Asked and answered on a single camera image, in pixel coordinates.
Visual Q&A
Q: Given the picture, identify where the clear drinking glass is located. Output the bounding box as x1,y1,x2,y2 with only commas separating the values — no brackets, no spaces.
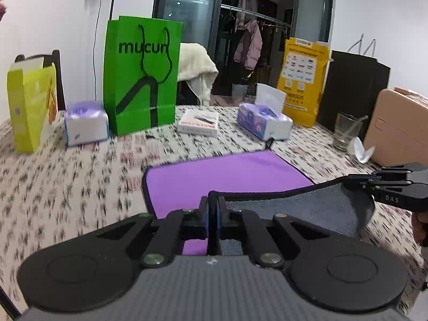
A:
333,113,369,151

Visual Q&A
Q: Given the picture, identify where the right purple tissue pack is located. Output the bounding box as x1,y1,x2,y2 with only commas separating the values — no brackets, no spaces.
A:
237,83,293,141

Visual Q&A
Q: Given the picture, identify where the studio light on stand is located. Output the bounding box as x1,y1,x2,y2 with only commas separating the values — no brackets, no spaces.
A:
91,0,115,101

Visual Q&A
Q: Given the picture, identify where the cream garment on chair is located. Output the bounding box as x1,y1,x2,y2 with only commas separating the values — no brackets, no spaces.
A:
177,43,218,106

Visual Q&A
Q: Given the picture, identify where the dark wooden chair left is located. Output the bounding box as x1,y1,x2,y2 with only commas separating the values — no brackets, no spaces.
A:
14,49,67,112

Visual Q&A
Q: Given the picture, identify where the calligraphy print tablecloth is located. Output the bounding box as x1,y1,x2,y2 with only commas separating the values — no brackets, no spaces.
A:
1,106,427,314

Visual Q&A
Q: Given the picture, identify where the crumpled white paper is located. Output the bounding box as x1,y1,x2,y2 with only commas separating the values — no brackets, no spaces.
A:
347,137,375,164

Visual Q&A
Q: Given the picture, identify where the pink cardboard box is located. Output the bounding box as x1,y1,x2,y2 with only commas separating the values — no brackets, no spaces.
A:
364,87,428,167

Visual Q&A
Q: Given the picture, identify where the person's right hand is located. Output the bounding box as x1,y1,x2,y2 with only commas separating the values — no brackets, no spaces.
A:
411,212,428,247

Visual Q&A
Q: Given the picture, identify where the green mucun paper bag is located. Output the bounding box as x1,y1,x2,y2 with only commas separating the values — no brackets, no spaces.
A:
103,16,183,136

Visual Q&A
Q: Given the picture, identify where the yellow printed paper bag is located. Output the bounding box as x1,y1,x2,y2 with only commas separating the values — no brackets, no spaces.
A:
277,38,330,128

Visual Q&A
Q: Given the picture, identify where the black framed glass door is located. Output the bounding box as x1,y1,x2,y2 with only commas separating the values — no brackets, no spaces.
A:
153,0,334,106

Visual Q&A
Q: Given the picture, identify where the pink hanging jacket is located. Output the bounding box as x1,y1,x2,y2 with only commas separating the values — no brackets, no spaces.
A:
234,20,263,70

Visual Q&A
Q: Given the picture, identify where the purple grey microfibre towel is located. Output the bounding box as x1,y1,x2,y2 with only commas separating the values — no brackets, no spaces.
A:
142,149,375,237

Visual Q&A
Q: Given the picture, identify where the black paper bag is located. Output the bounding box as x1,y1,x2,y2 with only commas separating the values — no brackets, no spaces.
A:
317,50,390,139

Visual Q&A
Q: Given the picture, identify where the purple tissue pack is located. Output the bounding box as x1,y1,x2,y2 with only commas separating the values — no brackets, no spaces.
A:
237,83,293,141
64,101,109,147

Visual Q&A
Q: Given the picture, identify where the yellow-green paper bag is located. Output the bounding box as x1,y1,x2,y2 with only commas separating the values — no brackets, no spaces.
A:
6,57,58,154

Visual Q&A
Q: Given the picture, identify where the left purple tissue pack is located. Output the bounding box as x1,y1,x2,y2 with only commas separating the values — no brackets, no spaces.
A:
64,101,109,147

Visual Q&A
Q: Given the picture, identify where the white flat product box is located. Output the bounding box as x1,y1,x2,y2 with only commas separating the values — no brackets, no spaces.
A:
177,109,219,137

